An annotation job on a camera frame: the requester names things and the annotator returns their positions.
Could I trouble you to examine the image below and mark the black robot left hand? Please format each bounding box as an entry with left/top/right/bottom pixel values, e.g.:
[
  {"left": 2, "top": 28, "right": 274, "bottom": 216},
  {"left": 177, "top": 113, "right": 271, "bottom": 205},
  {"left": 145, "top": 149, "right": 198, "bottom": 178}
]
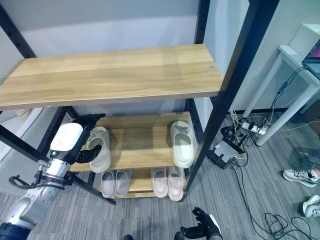
[{"left": 48, "top": 113, "right": 107, "bottom": 166}]

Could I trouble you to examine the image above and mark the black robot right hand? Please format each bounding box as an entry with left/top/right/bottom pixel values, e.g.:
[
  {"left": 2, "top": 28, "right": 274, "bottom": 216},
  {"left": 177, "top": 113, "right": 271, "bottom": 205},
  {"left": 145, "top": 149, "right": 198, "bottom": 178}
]
[{"left": 180, "top": 206, "right": 224, "bottom": 240}]

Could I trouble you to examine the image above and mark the cream foam slipper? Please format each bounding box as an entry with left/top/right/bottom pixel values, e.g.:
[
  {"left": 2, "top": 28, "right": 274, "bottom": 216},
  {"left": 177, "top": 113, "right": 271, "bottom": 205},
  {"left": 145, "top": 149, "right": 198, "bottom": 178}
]
[
  {"left": 86, "top": 126, "right": 112, "bottom": 174},
  {"left": 169, "top": 120, "right": 196, "bottom": 169}
]

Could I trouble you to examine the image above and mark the pale pink foam slipper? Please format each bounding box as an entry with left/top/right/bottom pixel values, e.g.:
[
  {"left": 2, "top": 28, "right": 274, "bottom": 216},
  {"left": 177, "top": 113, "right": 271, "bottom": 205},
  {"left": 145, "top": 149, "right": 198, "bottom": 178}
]
[
  {"left": 150, "top": 167, "right": 169, "bottom": 199},
  {"left": 114, "top": 169, "right": 134, "bottom": 197},
  {"left": 100, "top": 170, "right": 117, "bottom": 199},
  {"left": 166, "top": 165, "right": 186, "bottom": 202}
]

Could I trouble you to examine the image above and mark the medium wooden shelf board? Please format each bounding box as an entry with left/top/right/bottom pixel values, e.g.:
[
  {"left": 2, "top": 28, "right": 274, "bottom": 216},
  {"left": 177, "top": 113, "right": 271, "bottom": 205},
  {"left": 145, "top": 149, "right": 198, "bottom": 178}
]
[{"left": 69, "top": 111, "right": 199, "bottom": 173}]

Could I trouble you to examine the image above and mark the black electronics box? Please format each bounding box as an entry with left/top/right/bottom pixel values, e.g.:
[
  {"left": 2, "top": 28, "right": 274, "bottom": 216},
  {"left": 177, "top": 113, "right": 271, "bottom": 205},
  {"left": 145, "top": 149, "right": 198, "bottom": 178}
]
[{"left": 207, "top": 139, "right": 245, "bottom": 170}]

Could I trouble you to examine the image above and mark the small wooden shelf board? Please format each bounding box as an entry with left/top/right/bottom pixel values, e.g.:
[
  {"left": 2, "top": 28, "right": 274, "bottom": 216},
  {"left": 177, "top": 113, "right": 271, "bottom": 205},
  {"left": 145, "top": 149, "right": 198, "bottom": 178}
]
[{"left": 109, "top": 168, "right": 186, "bottom": 200}]

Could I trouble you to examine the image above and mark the large wooden shelf board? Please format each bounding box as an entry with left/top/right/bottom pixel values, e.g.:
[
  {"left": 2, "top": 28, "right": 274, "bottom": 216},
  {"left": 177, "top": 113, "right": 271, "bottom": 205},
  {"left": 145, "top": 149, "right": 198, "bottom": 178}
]
[{"left": 0, "top": 43, "right": 226, "bottom": 111}]

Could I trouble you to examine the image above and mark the black handheld controller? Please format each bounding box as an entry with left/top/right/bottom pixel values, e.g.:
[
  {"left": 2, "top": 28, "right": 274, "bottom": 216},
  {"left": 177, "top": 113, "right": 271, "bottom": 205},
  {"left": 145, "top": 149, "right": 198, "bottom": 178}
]
[{"left": 220, "top": 126, "right": 236, "bottom": 141}]

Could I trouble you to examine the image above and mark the person's white sneaker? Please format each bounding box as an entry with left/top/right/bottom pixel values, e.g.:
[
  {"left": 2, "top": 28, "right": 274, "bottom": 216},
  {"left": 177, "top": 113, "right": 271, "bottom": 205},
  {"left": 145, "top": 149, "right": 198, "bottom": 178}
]
[
  {"left": 300, "top": 194, "right": 320, "bottom": 218},
  {"left": 282, "top": 168, "right": 320, "bottom": 188}
]

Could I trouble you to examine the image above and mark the white power strip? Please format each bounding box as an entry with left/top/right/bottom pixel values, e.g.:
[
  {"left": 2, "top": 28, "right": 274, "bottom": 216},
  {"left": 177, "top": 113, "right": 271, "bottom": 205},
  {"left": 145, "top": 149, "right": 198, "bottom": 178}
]
[{"left": 240, "top": 120, "right": 268, "bottom": 136}]

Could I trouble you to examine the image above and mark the white table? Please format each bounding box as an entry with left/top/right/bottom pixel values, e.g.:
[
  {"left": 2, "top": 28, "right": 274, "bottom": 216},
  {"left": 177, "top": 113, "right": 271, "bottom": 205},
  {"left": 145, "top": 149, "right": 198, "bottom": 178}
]
[{"left": 241, "top": 44, "right": 320, "bottom": 147}]

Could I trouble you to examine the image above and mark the open laptop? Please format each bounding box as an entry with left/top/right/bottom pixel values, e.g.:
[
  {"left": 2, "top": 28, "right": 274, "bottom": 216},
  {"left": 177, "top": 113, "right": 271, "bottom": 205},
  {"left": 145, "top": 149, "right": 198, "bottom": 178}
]
[{"left": 301, "top": 38, "right": 320, "bottom": 81}]

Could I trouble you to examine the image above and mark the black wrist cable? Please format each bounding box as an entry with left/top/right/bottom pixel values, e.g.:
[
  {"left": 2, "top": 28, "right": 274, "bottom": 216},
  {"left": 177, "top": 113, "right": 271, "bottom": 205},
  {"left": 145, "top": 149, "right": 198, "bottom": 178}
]
[{"left": 8, "top": 175, "right": 41, "bottom": 189}]

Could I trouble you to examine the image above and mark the black floor cable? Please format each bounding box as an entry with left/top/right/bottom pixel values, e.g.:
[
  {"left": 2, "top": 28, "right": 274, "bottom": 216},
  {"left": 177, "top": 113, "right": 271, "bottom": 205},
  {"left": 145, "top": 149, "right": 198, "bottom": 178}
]
[{"left": 231, "top": 159, "right": 320, "bottom": 240}]

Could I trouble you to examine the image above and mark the yellow cable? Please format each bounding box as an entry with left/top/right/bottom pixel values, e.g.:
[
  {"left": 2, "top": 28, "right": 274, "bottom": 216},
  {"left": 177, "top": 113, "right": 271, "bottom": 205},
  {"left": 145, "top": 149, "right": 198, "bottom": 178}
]
[{"left": 228, "top": 107, "right": 247, "bottom": 161}]

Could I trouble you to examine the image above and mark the black metal shoe rack frame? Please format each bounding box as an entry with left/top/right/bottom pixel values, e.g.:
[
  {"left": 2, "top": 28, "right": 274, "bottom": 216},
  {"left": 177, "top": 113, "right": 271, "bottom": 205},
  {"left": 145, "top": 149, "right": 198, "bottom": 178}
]
[{"left": 0, "top": 0, "right": 281, "bottom": 206}]

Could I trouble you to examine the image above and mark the black laptop cable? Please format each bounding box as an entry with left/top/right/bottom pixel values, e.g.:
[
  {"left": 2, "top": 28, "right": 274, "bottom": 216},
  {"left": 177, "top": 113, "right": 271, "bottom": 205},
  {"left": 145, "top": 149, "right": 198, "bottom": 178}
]
[{"left": 249, "top": 66, "right": 305, "bottom": 147}]

